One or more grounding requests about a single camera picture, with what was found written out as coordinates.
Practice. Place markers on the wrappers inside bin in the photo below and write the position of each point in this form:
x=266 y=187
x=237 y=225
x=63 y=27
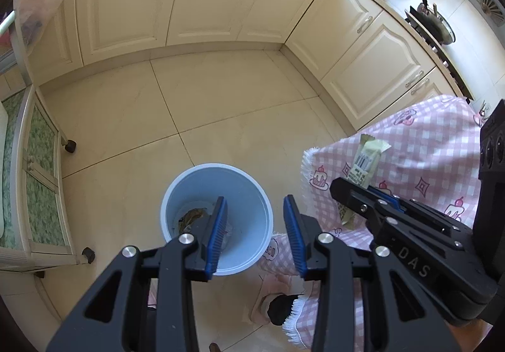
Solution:
x=193 y=216

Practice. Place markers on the person's right forearm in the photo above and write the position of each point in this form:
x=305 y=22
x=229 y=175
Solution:
x=469 y=338

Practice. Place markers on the pink slipper with black sock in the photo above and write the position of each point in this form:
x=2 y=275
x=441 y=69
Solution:
x=282 y=308

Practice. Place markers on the black wok with lid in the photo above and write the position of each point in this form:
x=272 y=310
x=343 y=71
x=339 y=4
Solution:
x=434 y=22

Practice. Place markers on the white rolling cabinet green glass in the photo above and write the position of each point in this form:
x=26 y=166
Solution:
x=39 y=147

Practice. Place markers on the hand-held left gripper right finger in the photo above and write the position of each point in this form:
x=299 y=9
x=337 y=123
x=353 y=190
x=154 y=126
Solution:
x=294 y=233

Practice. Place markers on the black gas stove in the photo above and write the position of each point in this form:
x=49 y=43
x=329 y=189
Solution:
x=442 y=56

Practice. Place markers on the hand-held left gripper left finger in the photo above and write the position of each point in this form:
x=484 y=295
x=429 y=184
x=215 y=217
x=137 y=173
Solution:
x=217 y=233

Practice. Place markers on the pink checked tablecloth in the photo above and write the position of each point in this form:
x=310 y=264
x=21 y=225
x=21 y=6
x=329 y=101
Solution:
x=426 y=147

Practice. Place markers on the light blue trash bin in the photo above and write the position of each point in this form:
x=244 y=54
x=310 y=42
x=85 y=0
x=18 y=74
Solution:
x=244 y=218

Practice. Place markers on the cream lower kitchen cabinets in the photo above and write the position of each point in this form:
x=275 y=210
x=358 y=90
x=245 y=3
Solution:
x=130 y=1

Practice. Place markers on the pale yellow snack wrapper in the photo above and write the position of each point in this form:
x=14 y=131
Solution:
x=369 y=162

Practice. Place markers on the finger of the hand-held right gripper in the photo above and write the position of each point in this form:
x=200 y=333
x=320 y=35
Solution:
x=386 y=196
x=355 y=198

